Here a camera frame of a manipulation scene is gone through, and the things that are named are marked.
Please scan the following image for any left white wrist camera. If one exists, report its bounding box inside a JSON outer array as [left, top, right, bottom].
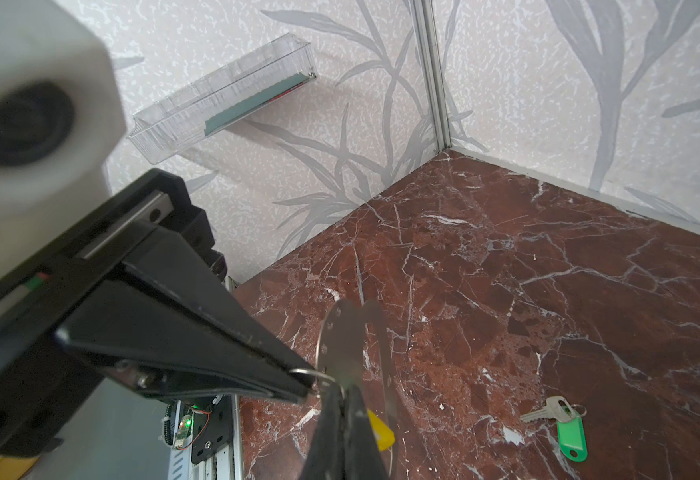
[[0, 1, 126, 278]]

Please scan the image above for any clear plastic wall tray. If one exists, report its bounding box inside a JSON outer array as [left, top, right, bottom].
[[127, 33, 317, 165]]

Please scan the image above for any aluminium frame corner post left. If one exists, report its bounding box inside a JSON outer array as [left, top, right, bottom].
[[411, 0, 452, 151]]

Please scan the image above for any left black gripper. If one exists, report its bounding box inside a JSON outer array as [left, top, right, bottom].
[[0, 169, 313, 456]]

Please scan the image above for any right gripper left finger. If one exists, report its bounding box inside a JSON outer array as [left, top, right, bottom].
[[300, 384, 344, 480]]

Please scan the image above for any small circuit board left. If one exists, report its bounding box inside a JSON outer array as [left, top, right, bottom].
[[160, 401, 211, 451]]

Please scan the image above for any aluminium mounting rail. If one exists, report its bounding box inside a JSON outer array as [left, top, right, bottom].
[[167, 395, 245, 479]]

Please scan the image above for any key with green tag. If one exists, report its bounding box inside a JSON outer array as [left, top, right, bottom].
[[520, 396, 589, 463]]

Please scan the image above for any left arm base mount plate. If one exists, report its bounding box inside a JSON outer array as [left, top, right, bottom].
[[191, 395, 234, 465]]

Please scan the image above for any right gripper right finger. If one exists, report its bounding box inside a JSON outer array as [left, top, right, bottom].
[[343, 386, 389, 480]]

